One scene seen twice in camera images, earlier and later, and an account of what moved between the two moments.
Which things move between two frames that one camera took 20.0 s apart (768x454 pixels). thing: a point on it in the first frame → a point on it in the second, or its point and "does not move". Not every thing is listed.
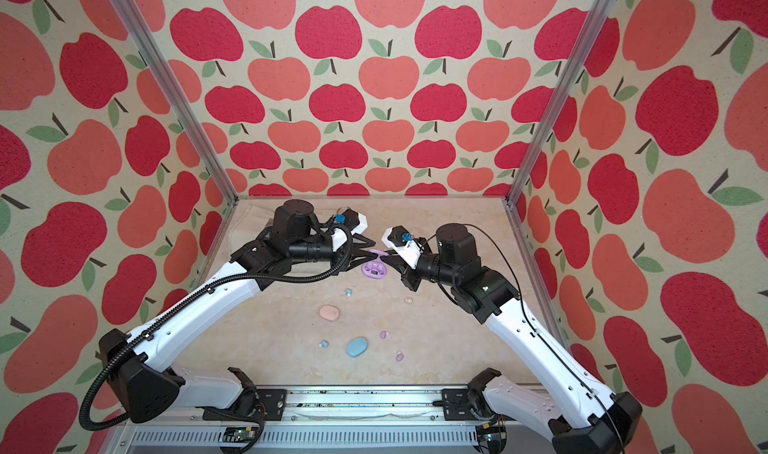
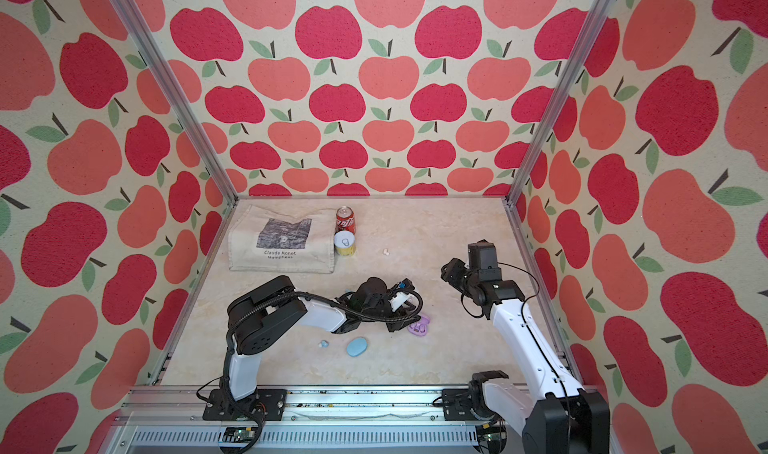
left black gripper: (346, 255) → (401, 316)
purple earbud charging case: (375, 269) → (420, 327)
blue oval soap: (356, 346) does not move
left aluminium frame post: (170, 82) does not move
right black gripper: (407, 272) → (451, 273)
